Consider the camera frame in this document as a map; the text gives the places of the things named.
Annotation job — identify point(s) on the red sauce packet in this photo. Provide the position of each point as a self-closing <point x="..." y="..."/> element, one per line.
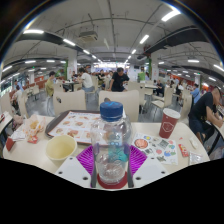
<point x="183" y="150"/>

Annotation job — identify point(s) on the neighbouring cream table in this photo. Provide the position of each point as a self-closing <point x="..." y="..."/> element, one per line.
<point x="4" y="123"/>

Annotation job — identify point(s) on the brown tray with paper liner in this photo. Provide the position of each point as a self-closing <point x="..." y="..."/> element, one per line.
<point x="71" y="123"/>

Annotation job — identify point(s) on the ceiling strip lights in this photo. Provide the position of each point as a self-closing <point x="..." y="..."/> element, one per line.
<point x="170" y="15"/>

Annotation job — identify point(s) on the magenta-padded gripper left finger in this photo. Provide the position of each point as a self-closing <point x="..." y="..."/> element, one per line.
<point x="85" y="159"/>

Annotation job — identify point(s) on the clear plastic food bag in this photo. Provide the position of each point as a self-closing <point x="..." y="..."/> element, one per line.
<point x="33" y="126"/>

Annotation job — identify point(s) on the colourful printed leaflet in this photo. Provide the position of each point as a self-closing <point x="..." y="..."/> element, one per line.
<point x="156" y="150"/>

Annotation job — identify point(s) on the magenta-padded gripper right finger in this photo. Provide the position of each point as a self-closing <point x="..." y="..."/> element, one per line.
<point x="137" y="160"/>

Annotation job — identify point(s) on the person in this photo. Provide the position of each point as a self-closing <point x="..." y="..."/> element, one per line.
<point x="159" y="87"/>
<point x="86" y="80"/>
<point x="16" y="96"/>
<point x="50" y="86"/>
<point x="118" y="81"/>
<point x="203" y="108"/>
<point x="195" y="91"/>

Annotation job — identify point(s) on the ceiling air unit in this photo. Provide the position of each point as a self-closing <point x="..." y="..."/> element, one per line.
<point x="88" y="36"/>

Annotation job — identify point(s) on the clear blue-capped water bottle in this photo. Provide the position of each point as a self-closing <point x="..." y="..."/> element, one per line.
<point x="111" y="146"/>

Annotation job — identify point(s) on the cream paper cup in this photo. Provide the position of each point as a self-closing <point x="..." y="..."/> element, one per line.
<point x="61" y="148"/>

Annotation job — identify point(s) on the cream dining chair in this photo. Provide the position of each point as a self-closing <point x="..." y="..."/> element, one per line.
<point x="70" y="101"/>
<point x="128" y="101"/>

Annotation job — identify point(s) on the red paper cup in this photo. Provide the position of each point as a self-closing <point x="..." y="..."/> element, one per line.
<point x="168" y="125"/>

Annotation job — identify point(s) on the red box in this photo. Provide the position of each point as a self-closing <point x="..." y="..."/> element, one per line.
<point x="10" y="144"/>

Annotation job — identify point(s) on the clear plastic packet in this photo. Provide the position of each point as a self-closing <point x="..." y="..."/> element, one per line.
<point x="196" y="157"/>

